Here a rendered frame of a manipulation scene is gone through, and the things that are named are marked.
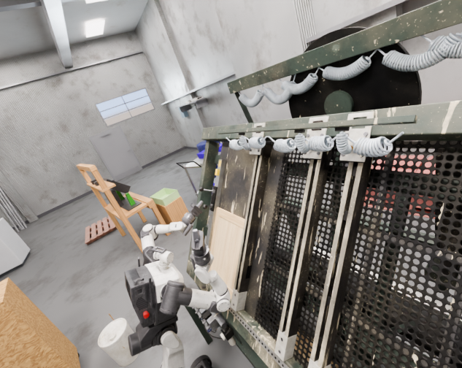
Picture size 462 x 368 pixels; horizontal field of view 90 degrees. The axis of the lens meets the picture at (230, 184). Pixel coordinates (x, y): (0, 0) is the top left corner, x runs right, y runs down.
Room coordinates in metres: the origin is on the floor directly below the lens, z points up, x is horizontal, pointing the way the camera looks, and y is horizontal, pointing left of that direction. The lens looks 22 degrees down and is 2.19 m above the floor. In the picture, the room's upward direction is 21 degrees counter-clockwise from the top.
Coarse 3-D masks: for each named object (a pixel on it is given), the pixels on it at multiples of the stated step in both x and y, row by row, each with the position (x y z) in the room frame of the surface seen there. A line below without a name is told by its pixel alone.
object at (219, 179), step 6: (222, 162) 1.76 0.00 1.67; (222, 168) 1.76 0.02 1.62; (222, 174) 1.75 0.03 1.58; (216, 180) 1.75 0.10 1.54; (222, 180) 1.74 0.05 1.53; (216, 186) 1.73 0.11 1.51; (216, 198) 1.69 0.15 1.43; (216, 204) 1.68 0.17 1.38; (210, 216) 1.68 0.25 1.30; (210, 222) 1.65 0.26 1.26; (210, 228) 1.63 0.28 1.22; (210, 234) 1.61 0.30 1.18; (210, 240) 1.60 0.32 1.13
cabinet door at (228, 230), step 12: (216, 216) 1.64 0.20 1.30; (228, 216) 1.50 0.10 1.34; (216, 228) 1.59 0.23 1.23; (228, 228) 1.47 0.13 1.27; (240, 228) 1.36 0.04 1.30; (216, 240) 1.55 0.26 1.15; (228, 240) 1.42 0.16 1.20; (240, 240) 1.32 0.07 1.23; (216, 252) 1.50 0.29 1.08; (228, 252) 1.38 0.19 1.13; (216, 264) 1.46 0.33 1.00; (228, 264) 1.34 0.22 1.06; (228, 276) 1.30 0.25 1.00; (228, 288) 1.25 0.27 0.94
